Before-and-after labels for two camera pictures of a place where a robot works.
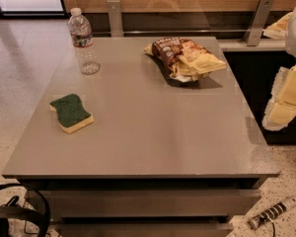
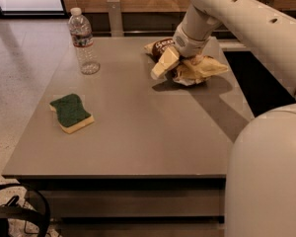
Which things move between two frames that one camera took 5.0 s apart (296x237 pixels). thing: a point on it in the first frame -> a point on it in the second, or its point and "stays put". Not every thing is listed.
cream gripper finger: x=282 y=107 -> x=185 y=46
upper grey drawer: x=153 y=202 stays put
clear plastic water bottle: x=81 y=32 stays put
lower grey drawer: x=144 y=229 stays put
